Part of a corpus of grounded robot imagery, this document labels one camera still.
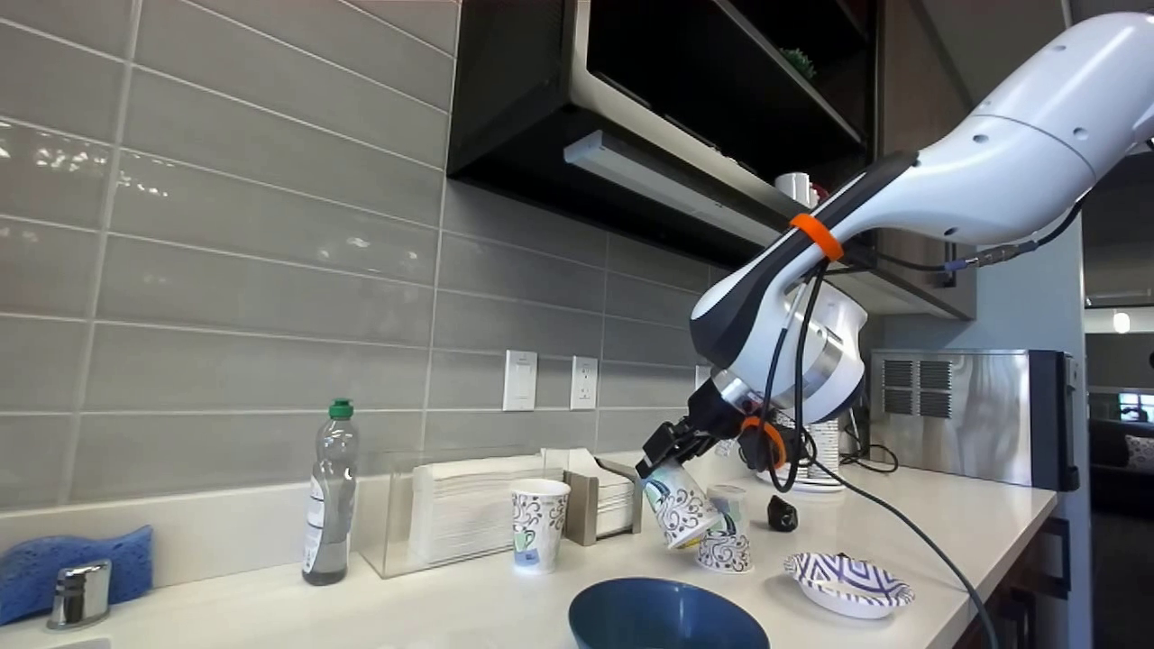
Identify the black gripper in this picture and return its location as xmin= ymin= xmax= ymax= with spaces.
xmin=633 ymin=379 xmax=757 ymax=480

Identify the upside-down patterned paper cup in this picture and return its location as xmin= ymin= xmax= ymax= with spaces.
xmin=695 ymin=495 xmax=751 ymax=573

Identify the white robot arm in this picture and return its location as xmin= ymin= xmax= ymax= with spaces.
xmin=633 ymin=11 xmax=1154 ymax=477

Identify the small black object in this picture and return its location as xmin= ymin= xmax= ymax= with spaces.
xmin=767 ymin=497 xmax=796 ymax=534

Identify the stack of white cups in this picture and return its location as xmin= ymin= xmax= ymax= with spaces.
xmin=800 ymin=423 xmax=845 ymax=495

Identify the dark blue bowl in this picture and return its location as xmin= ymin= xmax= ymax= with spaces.
xmin=565 ymin=578 xmax=767 ymax=649

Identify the blue patterned paper plate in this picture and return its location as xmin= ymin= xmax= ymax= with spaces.
xmin=786 ymin=553 xmax=913 ymax=622

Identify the clear acrylic napkin holder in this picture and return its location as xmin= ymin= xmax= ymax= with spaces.
xmin=354 ymin=453 xmax=561 ymax=578

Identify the dark overhead cabinet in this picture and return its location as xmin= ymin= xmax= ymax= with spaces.
xmin=448 ymin=0 xmax=971 ymax=268

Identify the stainless appliance on counter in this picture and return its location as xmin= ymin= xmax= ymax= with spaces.
xmin=869 ymin=349 xmax=1077 ymax=491

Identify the clear plastic bottle green cap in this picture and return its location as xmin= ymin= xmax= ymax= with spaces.
xmin=304 ymin=397 xmax=356 ymax=585

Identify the chrome faucet part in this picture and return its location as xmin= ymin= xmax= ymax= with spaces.
xmin=47 ymin=560 xmax=113 ymax=628

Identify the blue sponge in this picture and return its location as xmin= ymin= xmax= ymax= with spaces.
xmin=0 ymin=523 xmax=157 ymax=631

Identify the white wall outlet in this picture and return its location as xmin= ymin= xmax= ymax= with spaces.
xmin=500 ymin=349 xmax=537 ymax=412
xmin=568 ymin=356 xmax=597 ymax=412

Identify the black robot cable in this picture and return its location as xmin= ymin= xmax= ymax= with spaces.
xmin=755 ymin=178 xmax=1096 ymax=649

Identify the orange cable clip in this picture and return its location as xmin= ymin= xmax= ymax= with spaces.
xmin=789 ymin=212 xmax=845 ymax=262

